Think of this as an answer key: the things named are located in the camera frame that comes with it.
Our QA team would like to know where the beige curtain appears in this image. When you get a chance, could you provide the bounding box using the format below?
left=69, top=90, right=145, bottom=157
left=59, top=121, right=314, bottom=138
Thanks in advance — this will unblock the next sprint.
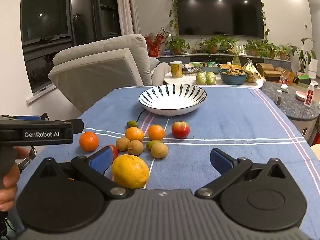
left=116, top=0, right=141, bottom=36

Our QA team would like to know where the pack of green apples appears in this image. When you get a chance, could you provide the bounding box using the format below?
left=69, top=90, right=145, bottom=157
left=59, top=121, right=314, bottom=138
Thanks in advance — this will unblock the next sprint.
left=195, top=71, right=217, bottom=85

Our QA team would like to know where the dark marble table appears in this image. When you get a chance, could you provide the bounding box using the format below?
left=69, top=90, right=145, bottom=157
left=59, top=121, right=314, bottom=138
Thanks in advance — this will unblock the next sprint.
left=260, top=81, right=320, bottom=120

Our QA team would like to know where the large leafy floor plant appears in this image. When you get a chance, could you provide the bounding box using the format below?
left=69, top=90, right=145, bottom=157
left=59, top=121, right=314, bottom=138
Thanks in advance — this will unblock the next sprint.
left=290, top=38, right=317, bottom=74

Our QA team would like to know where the glass vase with plant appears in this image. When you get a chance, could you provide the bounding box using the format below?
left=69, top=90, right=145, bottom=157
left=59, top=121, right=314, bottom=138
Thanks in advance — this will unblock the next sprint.
left=226, top=40, right=244, bottom=66

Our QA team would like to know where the wall television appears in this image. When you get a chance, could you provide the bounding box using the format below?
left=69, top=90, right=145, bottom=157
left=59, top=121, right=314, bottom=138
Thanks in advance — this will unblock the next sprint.
left=175, top=0, right=265, bottom=39

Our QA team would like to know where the pile of longans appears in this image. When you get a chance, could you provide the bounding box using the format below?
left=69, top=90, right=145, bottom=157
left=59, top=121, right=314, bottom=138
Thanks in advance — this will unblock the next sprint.
left=222, top=67, right=247, bottom=76

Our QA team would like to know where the large yellow lemon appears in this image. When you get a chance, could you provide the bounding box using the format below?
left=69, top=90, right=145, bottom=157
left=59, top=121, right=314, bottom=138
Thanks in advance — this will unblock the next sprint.
left=111, top=154, right=150, bottom=189

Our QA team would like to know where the orange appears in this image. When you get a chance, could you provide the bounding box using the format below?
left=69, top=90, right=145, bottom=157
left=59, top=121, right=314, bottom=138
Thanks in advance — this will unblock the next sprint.
left=125, top=127, right=145, bottom=142
left=148, top=124, right=165, bottom=141

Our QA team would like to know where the grey bowl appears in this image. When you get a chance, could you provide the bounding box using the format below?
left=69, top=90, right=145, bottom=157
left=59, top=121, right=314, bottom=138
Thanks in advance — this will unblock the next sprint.
left=201, top=65, right=222, bottom=74

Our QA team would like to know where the grey television console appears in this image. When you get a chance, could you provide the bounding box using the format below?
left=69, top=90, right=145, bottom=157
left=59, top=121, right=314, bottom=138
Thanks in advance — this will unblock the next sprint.
left=155, top=54, right=292, bottom=67

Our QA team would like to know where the white box-shaped unit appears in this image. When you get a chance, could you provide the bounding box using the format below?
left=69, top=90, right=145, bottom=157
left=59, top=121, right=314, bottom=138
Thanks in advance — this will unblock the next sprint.
left=309, top=59, right=320, bottom=77

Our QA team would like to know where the green potted plant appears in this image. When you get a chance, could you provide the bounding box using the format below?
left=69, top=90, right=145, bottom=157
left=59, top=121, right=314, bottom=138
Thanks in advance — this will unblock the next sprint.
left=260, top=41, right=278, bottom=59
left=219, top=37, right=238, bottom=55
left=244, top=40, right=260, bottom=57
left=277, top=44, right=293, bottom=60
left=200, top=37, right=220, bottom=54
left=166, top=36, right=190, bottom=55

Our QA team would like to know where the cardboard box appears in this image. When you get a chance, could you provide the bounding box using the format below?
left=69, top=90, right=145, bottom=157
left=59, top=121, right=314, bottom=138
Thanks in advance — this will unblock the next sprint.
left=257, top=62, right=285, bottom=82

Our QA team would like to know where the pink plate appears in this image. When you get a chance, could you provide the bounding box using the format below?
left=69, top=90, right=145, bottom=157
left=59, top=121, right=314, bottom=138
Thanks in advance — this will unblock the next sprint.
left=296, top=91, right=313, bottom=102

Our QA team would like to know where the blue striped tablecloth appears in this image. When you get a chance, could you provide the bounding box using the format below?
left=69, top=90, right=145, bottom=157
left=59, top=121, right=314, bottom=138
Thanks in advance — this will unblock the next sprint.
left=15, top=85, right=320, bottom=240

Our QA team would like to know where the white round coffee table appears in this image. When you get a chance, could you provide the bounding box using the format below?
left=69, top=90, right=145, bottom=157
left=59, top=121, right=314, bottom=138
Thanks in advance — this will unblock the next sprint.
left=164, top=69, right=265, bottom=89

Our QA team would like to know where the person's left hand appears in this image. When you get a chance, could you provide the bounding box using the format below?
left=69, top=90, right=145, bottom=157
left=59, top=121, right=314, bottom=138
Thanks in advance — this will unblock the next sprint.
left=0, top=147, right=29, bottom=212

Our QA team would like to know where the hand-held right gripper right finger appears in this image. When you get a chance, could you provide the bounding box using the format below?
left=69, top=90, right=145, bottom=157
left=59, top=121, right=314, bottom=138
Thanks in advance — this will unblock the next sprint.
left=195, top=148, right=292, bottom=199

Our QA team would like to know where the small dark red apple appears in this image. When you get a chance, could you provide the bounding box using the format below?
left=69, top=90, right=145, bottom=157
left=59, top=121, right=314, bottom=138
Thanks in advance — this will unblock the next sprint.
left=107, top=144, right=119, bottom=162

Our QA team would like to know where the striped white ceramic bowl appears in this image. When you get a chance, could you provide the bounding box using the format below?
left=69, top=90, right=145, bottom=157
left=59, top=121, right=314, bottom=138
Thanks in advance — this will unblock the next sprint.
left=139, top=84, right=207, bottom=116

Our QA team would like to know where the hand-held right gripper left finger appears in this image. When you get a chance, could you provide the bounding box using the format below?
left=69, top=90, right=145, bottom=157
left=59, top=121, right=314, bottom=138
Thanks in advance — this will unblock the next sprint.
left=37, top=146, right=128, bottom=197

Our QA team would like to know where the dark window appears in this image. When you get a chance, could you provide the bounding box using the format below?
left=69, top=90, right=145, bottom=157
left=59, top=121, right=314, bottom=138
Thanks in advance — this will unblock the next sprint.
left=20, top=0, right=122, bottom=93

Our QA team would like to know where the banana bunch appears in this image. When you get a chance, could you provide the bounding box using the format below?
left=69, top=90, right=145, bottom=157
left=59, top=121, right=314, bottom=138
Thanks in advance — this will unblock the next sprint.
left=243, top=60, right=265, bottom=83

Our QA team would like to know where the yellow canister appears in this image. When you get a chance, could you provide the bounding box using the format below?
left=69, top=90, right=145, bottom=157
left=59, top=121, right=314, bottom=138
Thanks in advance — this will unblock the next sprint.
left=170, top=61, right=183, bottom=78

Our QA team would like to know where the clear plastic snack bag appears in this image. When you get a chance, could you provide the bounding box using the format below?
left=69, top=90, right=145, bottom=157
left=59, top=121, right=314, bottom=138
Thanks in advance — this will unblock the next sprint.
left=279, top=69, right=295, bottom=84

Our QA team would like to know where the dark blue bowl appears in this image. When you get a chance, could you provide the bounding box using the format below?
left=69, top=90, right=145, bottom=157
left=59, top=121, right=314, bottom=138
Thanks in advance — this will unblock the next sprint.
left=220, top=69, right=248, bottom=85

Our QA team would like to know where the red berry plant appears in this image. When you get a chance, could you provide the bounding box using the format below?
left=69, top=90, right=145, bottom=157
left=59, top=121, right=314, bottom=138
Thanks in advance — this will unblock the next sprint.
left=144, top=27, right=167, bottom=57

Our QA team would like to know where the pile of snack packets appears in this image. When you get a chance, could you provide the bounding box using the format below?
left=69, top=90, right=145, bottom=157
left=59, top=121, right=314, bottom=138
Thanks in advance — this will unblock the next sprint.
left=182, top=62, right=203, bottom=74

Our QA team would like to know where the beige armchair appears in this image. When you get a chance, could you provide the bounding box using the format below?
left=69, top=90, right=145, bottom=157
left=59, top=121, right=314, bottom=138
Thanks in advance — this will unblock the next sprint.
left=48, top=34, right=170, bottom=114

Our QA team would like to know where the white bottle red label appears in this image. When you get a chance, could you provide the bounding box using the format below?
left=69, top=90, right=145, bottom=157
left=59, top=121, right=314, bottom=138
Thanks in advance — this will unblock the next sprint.
left=304, top=84, right=315, bottom=107

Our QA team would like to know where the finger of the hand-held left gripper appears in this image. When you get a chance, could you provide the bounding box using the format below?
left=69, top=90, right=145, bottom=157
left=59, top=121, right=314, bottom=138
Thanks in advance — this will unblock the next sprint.
left=0, top=115, right=42, bottom=121
left=0, top=119, right=84, bottom=134

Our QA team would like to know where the dimpled tangerine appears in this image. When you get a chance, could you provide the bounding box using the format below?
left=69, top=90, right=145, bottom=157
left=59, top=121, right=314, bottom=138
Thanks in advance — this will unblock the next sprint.
left=79, top=131, right=100, bottom=152

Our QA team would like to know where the red yellow apple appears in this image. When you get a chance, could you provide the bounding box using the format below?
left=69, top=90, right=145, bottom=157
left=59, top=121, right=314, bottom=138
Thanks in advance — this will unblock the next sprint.
left=171, top=121, right=190, bottom=139

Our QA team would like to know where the green box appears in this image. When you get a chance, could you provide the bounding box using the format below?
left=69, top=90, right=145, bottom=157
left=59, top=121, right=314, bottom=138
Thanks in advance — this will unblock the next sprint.
left=296, top=75, right=312, bottom=85

